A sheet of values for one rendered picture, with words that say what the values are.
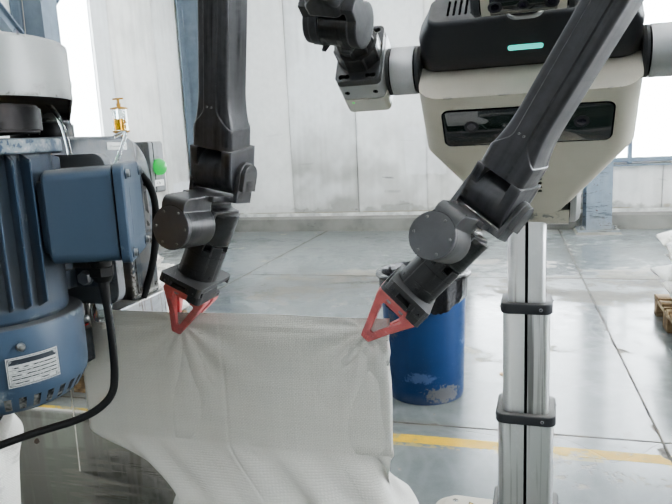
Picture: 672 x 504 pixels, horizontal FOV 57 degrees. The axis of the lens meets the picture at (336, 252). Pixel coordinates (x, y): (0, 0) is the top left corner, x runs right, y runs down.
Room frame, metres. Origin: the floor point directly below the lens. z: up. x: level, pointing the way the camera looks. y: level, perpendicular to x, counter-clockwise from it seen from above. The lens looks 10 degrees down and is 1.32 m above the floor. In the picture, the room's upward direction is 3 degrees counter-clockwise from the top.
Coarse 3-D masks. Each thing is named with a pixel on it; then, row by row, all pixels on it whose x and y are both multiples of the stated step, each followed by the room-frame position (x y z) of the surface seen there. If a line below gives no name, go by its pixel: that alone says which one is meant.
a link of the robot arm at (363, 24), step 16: (304, 0) 1.06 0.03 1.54; (320, 0) 1.04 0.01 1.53; (336, 0) 1.04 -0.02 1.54; (352, 0) 1.05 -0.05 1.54; (304, 16) 1.10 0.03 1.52; (320, 16) 1.07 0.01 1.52; (336, 16) 1.06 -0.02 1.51; (352, 16) 1.06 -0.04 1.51; (368, 16) 1.11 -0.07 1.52; (304, 32) 1.12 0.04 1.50; (352, 32) 1.07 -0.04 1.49; (368, 32) 1.12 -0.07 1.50
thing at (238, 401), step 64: (128, 320) 0.91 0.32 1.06; (256, 320) 0.85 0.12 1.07; (320, 320) 0.82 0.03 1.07; (384, 320) 0.80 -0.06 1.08; (128, 384) 0.92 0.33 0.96; (192, 384) 0.88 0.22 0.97; (256, 384) 0.85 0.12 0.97; (320, 384) 0.83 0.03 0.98; (384, 384) 0.80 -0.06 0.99; (128, 448) 0.91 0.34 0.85; (192, 448) 0.88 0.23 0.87; (256, 448) 0.85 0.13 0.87; (320, 448) 0.83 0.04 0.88; (384, 448) 0.80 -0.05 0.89
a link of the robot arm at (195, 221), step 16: (240, 176) 0.84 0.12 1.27; (256, 176) 0.86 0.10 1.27; (176, 192) 0.81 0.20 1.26; (192, 192) 0.82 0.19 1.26; (208, 192) 0.85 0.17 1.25; (224, 192) 0.88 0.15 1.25; (240, 192) 0.84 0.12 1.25; (160, 208) 0.79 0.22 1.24; (176, 208) 0.78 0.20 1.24; (192, 208) 0.79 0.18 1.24; (208, 208) 0.82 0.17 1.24; (160, 224) 0.79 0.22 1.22; (176, 224) 0.78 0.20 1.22; (192, 224) 0.78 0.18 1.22; (208, 224) 0.81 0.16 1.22; (160, 240) 0.79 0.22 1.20; (176, 240) 0.78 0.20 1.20; (192, 240) 0.78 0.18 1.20; (208, 240) 0.82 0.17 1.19
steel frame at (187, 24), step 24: (24, 0) 6.37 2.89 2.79; (48, 0) 6.30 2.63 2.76; (192, 0) 9.43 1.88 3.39; (0, 24) 5.92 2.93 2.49; (48, 24) 6.26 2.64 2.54; (192, 24) 9.44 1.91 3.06; (192, 48) 9.45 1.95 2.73; (192, 72) 9.46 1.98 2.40; (192, 96) 9.47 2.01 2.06; (192, 120) 9.48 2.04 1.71; (600, 192) 7.73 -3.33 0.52; (600, 216) 7.73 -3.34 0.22
